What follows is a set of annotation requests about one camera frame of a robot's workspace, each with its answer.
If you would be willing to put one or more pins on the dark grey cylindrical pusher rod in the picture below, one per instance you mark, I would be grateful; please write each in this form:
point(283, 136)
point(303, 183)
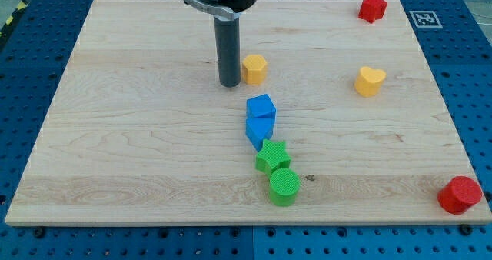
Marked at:
point(228, 51)

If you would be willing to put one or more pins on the yellow hexagon block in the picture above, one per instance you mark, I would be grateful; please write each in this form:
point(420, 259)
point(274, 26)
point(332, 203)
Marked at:
point(254, 69)

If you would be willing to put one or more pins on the yellow heart block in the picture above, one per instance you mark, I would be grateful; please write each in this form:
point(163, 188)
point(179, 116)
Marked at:
point(369, 81)

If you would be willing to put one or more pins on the blue cube block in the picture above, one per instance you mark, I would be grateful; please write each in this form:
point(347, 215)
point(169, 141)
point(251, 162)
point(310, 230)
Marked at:
point(260, 107)

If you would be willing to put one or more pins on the blue triangle block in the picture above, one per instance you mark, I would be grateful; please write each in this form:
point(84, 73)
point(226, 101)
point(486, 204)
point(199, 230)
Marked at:
point(258, 129)

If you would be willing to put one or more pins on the green star block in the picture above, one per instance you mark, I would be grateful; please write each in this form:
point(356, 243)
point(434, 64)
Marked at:
point(272, 156)

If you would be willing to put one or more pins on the light wooden board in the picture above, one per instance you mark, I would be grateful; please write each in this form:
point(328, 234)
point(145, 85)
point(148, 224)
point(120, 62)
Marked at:
point(141, 133)

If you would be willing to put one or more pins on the red star block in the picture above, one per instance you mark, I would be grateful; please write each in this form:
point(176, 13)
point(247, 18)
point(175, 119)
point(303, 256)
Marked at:
point(372, 10)

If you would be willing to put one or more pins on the green cylinder block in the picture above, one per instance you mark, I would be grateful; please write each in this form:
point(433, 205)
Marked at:
point(284, 185)

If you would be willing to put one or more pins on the white fiducial marker tag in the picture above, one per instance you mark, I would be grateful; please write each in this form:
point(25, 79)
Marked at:
point(425, 19)

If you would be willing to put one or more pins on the red cylinder block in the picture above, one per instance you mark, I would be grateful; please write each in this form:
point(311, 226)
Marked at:
point(459, 194)

